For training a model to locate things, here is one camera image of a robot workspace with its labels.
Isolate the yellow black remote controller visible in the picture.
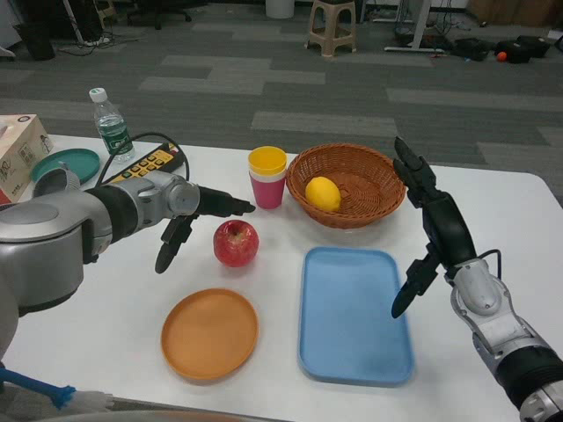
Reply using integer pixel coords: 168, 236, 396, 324
107, 141, 184, 185

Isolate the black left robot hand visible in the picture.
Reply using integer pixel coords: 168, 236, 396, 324
154, 184, 257, 275

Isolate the beige plastic stool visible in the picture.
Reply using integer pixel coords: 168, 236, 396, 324
305, 0, 357, 57

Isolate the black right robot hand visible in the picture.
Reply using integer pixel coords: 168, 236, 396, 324
391, 135, 479, 319

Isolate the black waste bin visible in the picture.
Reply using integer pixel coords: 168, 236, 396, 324
12, 0, 56, 62

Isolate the yellow lemon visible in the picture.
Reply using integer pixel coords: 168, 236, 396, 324
304, 176, 342, 213

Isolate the black office chair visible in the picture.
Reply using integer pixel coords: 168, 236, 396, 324
127, 0, 194, 31

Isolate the blue rectangular tray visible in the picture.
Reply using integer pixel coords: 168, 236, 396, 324
297, 246, 415, 388

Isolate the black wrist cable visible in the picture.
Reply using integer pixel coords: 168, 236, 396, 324
477, 249, 502, 280

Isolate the large black bag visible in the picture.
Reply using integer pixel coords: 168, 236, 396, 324
494, 34, 551, 65

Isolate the white plastic cup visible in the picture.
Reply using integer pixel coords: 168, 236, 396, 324
248, 168, 287, 181

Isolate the small black bag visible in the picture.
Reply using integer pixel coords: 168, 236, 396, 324
452, 37, 492, 62

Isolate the orange round plate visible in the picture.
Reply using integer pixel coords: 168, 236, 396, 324
160, 287, 260, 382

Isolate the clear water bottle green label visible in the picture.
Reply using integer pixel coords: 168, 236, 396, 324
88, 87, 136, 164

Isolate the brown wicker basket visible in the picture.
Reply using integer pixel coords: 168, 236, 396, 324
285, 143, 407, 229

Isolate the beige red tissue box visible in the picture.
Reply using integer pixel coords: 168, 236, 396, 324
0, 113, 55, 206

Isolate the red apple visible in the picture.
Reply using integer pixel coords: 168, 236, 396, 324
213, 219, 260, 268

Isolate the black remote cable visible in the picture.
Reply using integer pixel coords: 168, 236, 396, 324
96, 131, 191, 186

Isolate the silver robot chest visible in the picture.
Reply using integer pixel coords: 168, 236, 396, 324
26, 406, 247, 422

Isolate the grey ribbed curved holder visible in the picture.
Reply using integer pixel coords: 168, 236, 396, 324
33, 161, 83, 199

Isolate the teal round plate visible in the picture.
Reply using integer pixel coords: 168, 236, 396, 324
29, 148, 101, 185

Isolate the white standing desk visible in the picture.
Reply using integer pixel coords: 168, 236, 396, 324
384, 0, 445, 54

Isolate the pink plastic cup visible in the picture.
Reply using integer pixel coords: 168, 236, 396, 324
249, 174, 287, 210

